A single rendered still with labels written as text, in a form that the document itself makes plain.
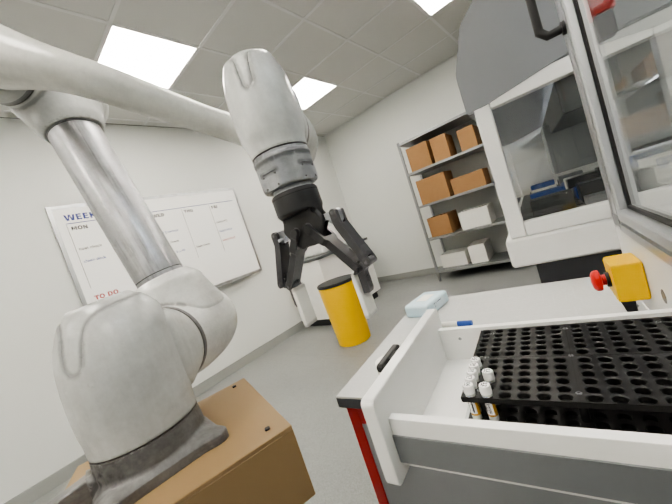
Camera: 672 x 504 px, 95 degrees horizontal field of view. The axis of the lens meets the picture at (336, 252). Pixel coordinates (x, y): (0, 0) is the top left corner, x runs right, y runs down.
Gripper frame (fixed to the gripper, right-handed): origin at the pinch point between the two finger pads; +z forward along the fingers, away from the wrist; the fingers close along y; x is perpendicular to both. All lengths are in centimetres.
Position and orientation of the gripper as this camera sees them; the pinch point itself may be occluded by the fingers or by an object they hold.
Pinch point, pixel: (336, 310)
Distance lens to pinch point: 50.6
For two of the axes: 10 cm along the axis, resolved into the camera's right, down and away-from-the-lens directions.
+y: 7.9, -2.4, -5.7
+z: 3.3, 9.4, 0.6
